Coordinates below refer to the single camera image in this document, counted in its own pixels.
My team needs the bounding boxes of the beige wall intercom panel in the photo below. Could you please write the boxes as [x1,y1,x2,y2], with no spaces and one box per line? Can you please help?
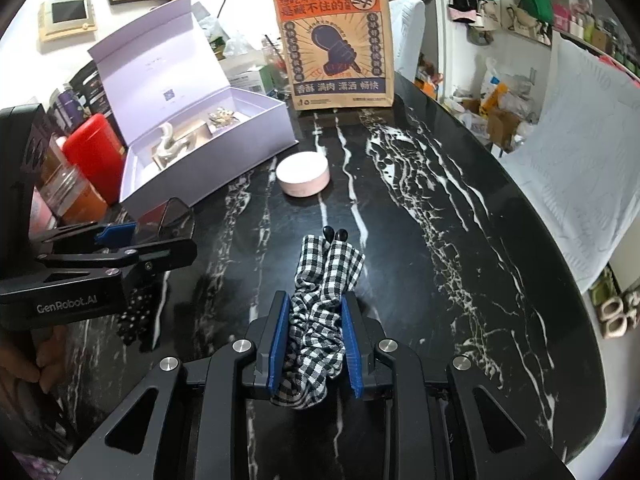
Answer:
[38,0,96,42]

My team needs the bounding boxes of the black polka dot scrunchie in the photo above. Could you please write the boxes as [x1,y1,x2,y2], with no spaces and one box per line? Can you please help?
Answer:
[116,282,157,346]

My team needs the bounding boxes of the light blue towel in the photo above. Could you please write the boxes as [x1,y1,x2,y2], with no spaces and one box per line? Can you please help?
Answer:
[503,39,639,292]

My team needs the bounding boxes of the red canister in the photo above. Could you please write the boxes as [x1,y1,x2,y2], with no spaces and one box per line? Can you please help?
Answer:
[62,114,125,205]

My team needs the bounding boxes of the black white checkered scrunchie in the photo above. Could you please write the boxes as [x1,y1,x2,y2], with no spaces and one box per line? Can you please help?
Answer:
[271,226,364,410]

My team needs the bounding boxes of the clear jar brown contents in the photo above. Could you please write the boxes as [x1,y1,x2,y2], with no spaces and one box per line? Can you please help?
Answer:
[37,136,107,226]

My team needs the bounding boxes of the lilac open gift box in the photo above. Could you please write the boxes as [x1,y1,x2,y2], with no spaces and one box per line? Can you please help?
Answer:
[89,0,297,218]

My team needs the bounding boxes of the round pink compact case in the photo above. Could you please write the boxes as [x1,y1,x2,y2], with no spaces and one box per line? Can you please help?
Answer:
[276,151,331,198]

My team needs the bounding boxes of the person left hand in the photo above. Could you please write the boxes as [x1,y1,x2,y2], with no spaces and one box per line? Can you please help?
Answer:
[1,325,68,393]

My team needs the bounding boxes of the crystal flower hair clip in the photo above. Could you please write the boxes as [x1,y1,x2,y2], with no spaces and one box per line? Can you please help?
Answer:
[208,106,240,130]

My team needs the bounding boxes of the brown printed paper bag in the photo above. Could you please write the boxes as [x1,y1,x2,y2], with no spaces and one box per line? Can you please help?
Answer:
[273,0,395,112]

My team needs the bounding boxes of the gold rectangular box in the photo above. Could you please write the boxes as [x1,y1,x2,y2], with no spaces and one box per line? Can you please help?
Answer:
[182,120,213,151]

